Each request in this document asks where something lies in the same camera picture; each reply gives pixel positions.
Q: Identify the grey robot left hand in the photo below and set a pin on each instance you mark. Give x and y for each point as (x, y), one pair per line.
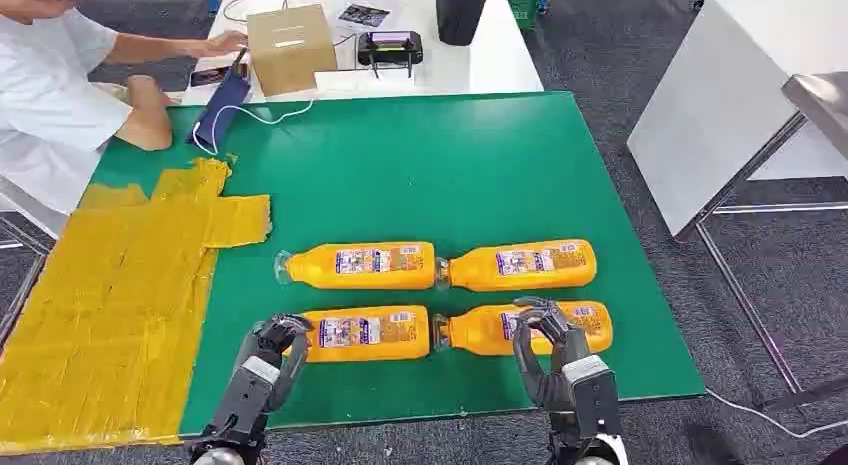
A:
(248, 402)

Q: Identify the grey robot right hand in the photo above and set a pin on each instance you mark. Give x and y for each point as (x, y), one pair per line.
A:
(583, 409)

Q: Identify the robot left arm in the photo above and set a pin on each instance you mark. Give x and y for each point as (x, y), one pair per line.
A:
(218, 456)

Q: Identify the person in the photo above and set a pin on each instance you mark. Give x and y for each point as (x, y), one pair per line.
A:
(46, 98)

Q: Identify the large white table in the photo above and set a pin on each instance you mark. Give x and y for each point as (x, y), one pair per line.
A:
(715, 104)

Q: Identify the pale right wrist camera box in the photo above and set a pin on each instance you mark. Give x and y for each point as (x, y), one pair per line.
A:
(586, 369)

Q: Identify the green table mat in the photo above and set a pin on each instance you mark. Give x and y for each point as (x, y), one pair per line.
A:
(430, 184)

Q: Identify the person's left hand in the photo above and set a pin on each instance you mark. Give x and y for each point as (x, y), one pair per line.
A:
(228, 42)

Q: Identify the black handheld controller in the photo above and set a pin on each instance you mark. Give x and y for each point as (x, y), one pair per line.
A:
(391, 51)

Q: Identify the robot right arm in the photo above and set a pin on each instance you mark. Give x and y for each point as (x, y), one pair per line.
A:
(606, 453)

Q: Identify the green crate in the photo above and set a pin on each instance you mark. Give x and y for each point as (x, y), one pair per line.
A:
(523, 5)

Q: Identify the steel bench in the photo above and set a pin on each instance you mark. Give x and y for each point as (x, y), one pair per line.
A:
(825, 104)

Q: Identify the printed leaflet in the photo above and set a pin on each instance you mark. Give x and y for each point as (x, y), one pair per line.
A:
(363, 15)

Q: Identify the orange drink bottle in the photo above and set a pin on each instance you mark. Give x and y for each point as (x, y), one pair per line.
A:
(523, 265)
(364, 266)
(371, 334)
(484, 333)

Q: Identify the metal table frame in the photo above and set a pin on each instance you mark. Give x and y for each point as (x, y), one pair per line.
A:
(782, 208)

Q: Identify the cardboard box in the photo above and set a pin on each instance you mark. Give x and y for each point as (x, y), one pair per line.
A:
(291, 58)

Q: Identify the yellow sheet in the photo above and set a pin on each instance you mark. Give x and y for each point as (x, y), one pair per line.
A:
(99, 316)

